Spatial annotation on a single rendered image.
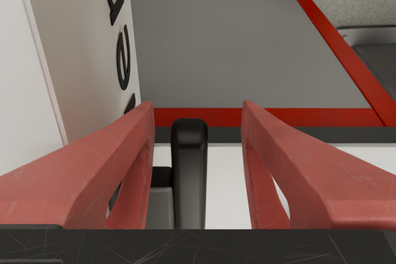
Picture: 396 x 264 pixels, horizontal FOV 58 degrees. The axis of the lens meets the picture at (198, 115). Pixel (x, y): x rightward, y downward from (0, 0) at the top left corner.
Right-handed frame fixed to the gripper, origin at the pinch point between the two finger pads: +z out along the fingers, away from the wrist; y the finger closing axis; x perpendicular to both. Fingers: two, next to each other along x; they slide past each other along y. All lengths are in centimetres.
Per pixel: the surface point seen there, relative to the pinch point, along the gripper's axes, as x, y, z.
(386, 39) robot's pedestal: 36, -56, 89
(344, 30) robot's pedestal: 33, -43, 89
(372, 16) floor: 29, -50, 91
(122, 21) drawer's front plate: -1.8, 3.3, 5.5
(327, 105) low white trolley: 14.1, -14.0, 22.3
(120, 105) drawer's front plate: 1.0, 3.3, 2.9
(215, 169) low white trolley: 15.6, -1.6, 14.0
